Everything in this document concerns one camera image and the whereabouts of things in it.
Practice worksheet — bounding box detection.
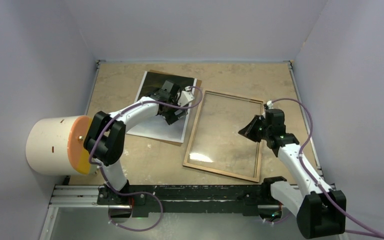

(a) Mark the aluminium rail frame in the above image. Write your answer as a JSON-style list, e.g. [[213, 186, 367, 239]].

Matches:
[[39, 60, 350, 240]]

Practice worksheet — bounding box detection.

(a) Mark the wooden picture frame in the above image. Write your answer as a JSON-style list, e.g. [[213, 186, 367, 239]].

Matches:
[[182, 89, 265, 183]]

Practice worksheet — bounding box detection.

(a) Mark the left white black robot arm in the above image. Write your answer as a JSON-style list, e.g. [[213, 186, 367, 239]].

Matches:
[[83, 80, 195, 205]]

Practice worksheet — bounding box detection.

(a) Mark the purple cable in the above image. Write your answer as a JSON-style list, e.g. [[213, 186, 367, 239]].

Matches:
[[262, 97, 384, 240], [88, 86, 203, 232]]

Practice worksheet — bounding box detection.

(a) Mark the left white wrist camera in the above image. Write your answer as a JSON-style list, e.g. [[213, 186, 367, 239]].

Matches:
[[177, 90, 195, 107]]

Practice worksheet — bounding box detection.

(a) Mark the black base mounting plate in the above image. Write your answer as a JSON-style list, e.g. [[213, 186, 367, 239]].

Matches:
[[97, 184, 283, 219]]

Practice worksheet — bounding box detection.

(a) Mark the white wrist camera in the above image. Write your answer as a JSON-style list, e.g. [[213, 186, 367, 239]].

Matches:
[[177, 90, 195, 107], [266, 100, 274, 109]]

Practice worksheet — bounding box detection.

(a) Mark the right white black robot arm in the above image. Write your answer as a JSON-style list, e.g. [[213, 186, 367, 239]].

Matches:
[[238, 108, 347, 239]]

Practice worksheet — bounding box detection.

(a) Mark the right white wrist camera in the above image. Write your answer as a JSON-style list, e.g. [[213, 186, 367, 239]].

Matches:
[[266, 100, 274, 109]]

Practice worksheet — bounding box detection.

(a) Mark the dark landscape photo print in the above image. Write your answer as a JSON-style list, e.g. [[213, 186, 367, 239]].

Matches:
[[125, 71, 198, 144]]

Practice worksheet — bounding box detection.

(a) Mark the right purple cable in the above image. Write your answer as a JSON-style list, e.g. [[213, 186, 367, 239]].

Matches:
[[262, 97, 384, 240]]

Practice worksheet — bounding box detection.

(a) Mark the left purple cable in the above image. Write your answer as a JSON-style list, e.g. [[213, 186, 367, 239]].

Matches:
[[88, 86, 203, 232]]

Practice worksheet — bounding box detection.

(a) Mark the white cylinder with orange lid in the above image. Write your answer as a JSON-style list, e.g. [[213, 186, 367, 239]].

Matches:
[[25, 115, 94, 176]]

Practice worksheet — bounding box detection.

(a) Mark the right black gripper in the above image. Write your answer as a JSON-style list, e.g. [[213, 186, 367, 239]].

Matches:
[[238, 115, 272, 143]]

